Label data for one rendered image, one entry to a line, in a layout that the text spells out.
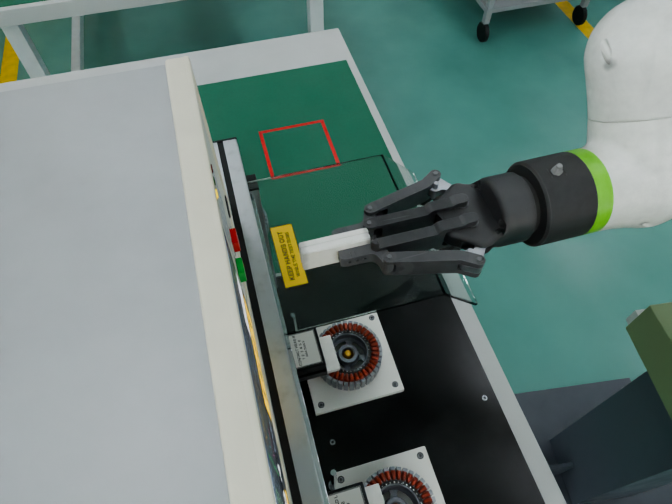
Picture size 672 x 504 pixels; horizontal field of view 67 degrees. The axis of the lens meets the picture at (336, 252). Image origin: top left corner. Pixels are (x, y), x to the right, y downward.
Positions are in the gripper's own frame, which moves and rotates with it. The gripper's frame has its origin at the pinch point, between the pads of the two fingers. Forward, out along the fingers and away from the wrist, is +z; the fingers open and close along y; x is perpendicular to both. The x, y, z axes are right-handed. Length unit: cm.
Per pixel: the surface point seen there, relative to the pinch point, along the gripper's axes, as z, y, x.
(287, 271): 4.6, 5.6, -11.2
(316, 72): -17, 83, -43
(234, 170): 8.2, 19.3, -6.3
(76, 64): 67, 188, -98
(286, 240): 3.7, 10.3, -11.2
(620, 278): -117, 36, -119
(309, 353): 3.6, 2.5, -30.6
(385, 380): -7.8, -1.8, -39.6
